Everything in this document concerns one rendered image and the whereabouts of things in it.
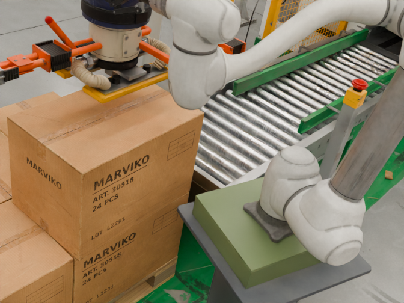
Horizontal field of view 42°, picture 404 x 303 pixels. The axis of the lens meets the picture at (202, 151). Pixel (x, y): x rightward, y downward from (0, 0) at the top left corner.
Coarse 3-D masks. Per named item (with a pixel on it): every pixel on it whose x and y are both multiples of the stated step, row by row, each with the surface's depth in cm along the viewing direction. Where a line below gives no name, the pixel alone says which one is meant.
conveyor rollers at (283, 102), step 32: (320, 64) 358; (352, 64) 363; (384, 64) 375; (224, 96) 297; (256, 96) 303; (288, 96) 310; (320, 96) 316; (224, 128) 276; (256, 128) 275; (288, 128) 282; (320, 128) 289; (224, 160) 247; (256, 160) 255
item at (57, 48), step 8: (48, 40) 161; (56, 40) 161; (32, 48) 157; (40, 48) 155; (48, 48) 159; (56, 48) 160; (64, 48) 160; (40, 56) 156; (48, 56) 153; (56, 56) 154; (64, 56) 157; (48, 64) 155; (56, 64) 157; (64, 64) 158; (48, 72) 156
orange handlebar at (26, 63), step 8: (144, 32) 182; (80, 40) 168; (88, 40) 170; (80, 48) 164; (88, 48) 165; (96, 48) 168; (144, 48) 173; (152, 48) 172; (16, 56) 152; (24, 56) 153; (32, 56) 155; (72, 56) 162; (160, 56) 170; (168, 56) 169; (0, 64) 148; (8, 64) 150; (16, 64) 149; (24, 64) 149; (32, 64) 152; (40, 64) 154; (24, 72) 151
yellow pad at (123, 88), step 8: (144, 64) 181; (152, 64) 188; (152, 72) 183; (160, 72) 184; (112, 80) 172; (120, 80) 175; (136, 80) 177; (144, 80) 178; (152, 80) 180; (160, 80) 183; (88, 88) 168; (96, 88) 169; (112, 88) 170; (120, 88) 171; (128, 88) 172; (136, 88) 175; (96, 96) 166; (104, 96) 166; (112, 96) 168; (120, 96) 170
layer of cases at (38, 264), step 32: (0, 128) 240; (0, 160) 222; (0, 192) 207; (0, 224) 193; (32, 224) 196; (160, 224) 221; (0, 256) 181; (32, 256) 184; (64, 256) 186; (96, 256) 196; (128, 256) 214; (160, 256) 235; (0, 288) 171; (32, 288) 177; (64, 288) 191; (96, 288) 208; (128, 288) 228
